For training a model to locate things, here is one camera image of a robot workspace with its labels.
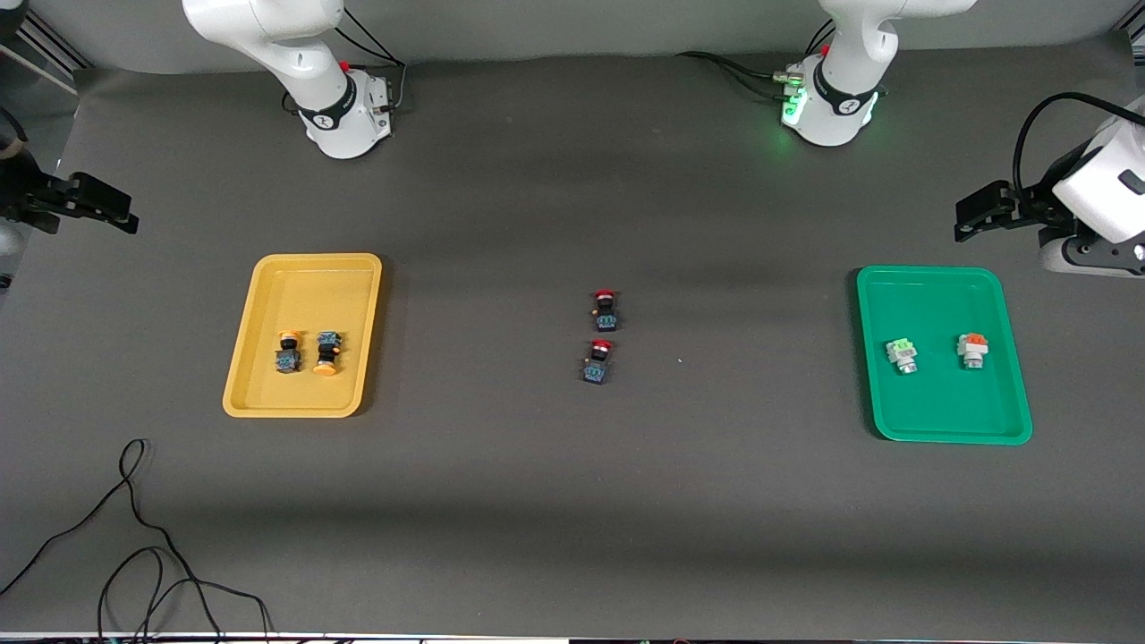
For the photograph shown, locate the dark grey table mat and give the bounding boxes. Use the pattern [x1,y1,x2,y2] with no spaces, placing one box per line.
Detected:
[0,40,1145,638]

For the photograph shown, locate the aluminium frame profile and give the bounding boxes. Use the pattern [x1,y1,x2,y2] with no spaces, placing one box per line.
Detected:
[0,9,90,95]

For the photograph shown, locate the black right base cables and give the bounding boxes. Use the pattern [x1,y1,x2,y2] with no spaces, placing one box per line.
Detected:
[284,4,408,117]

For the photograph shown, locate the yellow plastic tray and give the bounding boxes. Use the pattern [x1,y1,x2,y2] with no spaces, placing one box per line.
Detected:
[222,253,384,419]

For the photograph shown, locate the black base cables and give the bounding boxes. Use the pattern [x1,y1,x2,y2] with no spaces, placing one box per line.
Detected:
[284,4,408,117]
[675,20,837,101]

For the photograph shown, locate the loose black table cable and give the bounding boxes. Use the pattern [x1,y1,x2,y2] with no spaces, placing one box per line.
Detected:
[0,437,274,643]

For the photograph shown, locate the green plastic tray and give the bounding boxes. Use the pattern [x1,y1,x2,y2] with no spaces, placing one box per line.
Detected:
[856,266,1034,446]

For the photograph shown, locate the red mushroom push button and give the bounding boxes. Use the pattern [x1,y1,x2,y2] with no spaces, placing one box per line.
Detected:
[582,338,616,386]
[591,288,624,334]

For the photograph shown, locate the black left base cables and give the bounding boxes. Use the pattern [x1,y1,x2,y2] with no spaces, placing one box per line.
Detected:
[675,20,837,101]

